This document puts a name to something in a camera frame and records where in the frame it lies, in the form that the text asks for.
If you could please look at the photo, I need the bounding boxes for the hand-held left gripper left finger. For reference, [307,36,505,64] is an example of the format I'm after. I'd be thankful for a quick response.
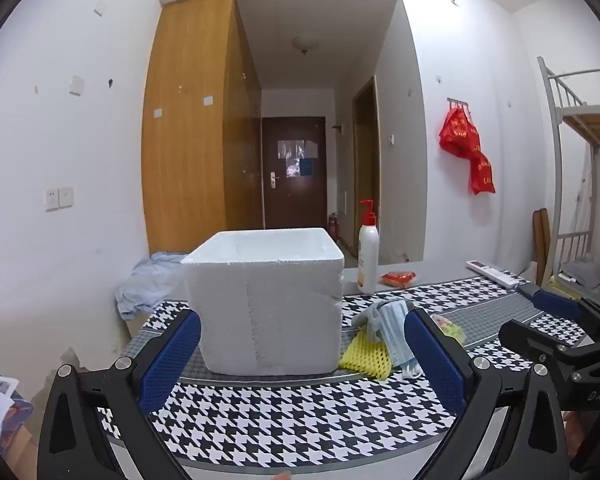
[37,308,202,480]

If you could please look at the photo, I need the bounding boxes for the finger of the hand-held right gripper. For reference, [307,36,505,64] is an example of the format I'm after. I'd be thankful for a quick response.
[517,284,600,331]
[498,319,600,363]

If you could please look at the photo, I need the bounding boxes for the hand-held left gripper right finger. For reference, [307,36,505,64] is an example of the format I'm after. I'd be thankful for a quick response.
[404,308,571,480]

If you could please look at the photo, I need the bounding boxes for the blue face mask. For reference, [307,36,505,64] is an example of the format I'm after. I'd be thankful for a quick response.
[377,299,423,380]

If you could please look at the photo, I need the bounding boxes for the yellow foam net sleeve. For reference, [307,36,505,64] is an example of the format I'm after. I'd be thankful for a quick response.
[338,332,393,381]

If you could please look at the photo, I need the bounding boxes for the grey sock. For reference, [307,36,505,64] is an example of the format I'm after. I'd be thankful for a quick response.
[351,301,396,347]

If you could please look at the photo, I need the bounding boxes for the white foam box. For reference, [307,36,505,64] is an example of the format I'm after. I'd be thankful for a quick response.
[181,227,345,376]

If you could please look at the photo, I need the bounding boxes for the small colourful packet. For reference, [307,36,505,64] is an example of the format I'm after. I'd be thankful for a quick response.
[430,314,467,345]

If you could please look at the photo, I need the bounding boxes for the grey bedding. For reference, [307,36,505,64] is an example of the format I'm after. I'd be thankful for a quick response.
[557,257,600,291]

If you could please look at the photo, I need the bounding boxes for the wooden boards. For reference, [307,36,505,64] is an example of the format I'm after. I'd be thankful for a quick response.
[532,208,553,286]

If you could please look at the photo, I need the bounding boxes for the white remote control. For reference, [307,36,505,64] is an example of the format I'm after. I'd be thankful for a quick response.
[466,259,523,289]

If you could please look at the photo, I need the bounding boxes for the red snack packet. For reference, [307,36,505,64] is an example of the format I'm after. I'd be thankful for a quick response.
[380,270,417,288]

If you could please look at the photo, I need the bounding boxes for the white lotion pump bottle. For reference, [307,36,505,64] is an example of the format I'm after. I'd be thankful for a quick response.
[357,199,379,295]

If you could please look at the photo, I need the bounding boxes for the black white houndstooth mat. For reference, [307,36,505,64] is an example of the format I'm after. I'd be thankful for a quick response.
[97,272,600,466]

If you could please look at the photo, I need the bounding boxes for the metal bunk bed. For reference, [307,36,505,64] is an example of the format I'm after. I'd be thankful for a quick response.
[536,56,600,288]

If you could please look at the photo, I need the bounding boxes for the colourful printed papers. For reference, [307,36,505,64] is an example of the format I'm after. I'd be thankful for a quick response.
[0,355,33,461]

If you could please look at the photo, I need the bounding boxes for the red plastic bag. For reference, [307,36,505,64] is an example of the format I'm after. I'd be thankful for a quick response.
[439,105,496,196]

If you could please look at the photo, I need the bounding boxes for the dark brown door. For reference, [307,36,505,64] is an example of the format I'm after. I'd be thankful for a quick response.
[261,116,327,231]

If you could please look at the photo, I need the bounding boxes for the light wooden door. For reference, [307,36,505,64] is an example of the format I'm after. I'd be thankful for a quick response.
[352,76,381,266]

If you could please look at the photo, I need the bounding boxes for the wooden wardrobe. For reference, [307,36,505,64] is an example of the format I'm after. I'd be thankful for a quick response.
[141,0,263,256]

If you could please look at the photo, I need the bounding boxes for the paper notices on door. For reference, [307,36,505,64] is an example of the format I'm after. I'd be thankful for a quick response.
[277,139,320,178]

